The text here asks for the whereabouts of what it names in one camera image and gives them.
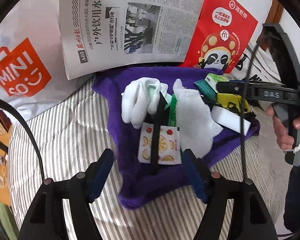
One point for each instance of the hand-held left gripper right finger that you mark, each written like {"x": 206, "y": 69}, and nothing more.
{"x": 195, "y": 175}

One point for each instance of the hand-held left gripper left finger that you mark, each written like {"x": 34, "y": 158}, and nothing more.
{"x": 101, "y": 172}

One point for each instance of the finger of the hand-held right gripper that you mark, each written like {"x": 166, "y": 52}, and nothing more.
{"x": 232, "y": 87}

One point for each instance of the yellow mesh bag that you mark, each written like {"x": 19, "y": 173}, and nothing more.
{"x": 227, "y": 100}

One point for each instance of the light green tissue pack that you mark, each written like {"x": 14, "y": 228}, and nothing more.
{"x": 215, "y": 80}

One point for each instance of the teal striped cloth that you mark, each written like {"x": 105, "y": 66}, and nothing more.
{"x": 205, "y": 90}

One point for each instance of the white sponge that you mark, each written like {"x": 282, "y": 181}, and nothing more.
{"x": 230, "y": 120}

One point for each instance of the fruit print packet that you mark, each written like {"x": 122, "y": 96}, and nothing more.
{"x": 168, "y": 145}

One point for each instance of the white textured cloth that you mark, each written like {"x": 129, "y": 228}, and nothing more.
{"x": 192, "y": 120}

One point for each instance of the green packet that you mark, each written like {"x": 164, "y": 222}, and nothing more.
{"x": 173, "y": 112}

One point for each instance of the purple towel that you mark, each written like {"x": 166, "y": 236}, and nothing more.
{"x": 115, "y": 100}

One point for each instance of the white sock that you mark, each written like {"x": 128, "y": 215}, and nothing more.
{"x": 137, "y": 102}

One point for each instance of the person's right forearm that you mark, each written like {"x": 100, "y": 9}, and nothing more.
{"x": 298, "y": 192}

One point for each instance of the person's right hand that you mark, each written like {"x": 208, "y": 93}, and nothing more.
{"x": 280, "y": 135}

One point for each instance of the black curved band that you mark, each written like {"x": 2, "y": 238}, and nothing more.
{"x": 292, "y": 55}
{"x": 27, "y": 130}

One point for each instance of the red paper bag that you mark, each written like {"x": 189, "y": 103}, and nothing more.
{"x": 215, "y": 30}

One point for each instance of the newspaper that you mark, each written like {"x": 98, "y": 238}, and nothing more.
{"x": 110, "y": 30}

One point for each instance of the white plastic shopping bag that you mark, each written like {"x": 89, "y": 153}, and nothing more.
{"x": 20, "y": 55}

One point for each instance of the wooden door frame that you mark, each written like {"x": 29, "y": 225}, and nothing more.
{"x": 275, "y": 15}

